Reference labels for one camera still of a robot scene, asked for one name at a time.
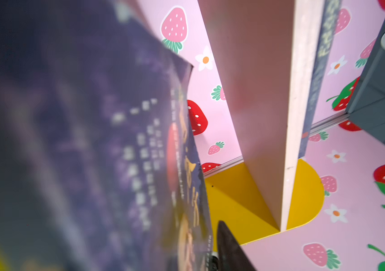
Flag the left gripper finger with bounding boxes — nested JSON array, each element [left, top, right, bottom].
[[217, 221, 256, 271]]

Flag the dark portrait cover book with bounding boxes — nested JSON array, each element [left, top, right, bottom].
[[0, 1, 213, 271]]

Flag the yellow pink blue bookshelf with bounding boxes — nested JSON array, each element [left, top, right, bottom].
[[199, 1, 329, 245]]

